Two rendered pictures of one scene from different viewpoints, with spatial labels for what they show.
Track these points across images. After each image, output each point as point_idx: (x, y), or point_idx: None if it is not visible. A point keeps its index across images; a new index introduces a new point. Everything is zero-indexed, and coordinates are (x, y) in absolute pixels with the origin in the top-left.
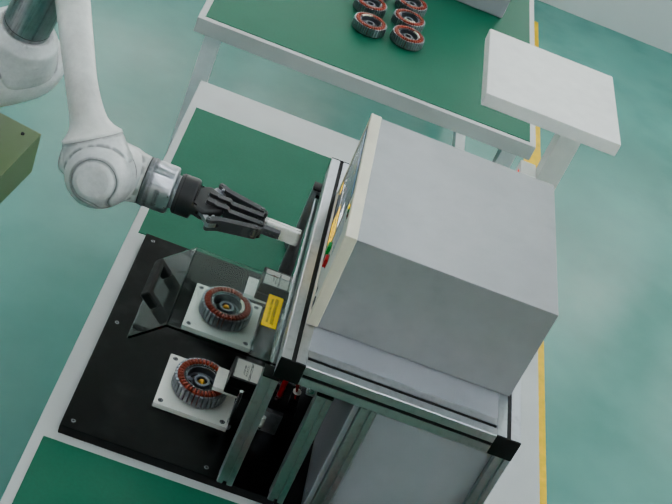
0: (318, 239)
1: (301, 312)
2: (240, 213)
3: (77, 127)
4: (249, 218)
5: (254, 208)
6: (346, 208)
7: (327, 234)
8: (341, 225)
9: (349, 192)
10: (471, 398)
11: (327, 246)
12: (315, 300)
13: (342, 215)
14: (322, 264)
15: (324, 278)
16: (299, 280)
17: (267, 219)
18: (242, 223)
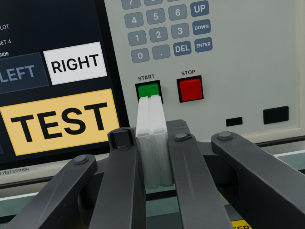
0: (43, 184)
1: (287, 144)
2: (184, 193)
3: None
4: (190, 162)
5: (82, 185)
6: (105, 7)
7: (31, 173)
8: (153, 15)
9: (34, 25)
10: None
11: (147, 93)
12: (302, 86)
13: (99, 39)
14: (199, 94)
15: (266, 61)
16: (163, 198)
17: (149, 132)
18: (262, 164)
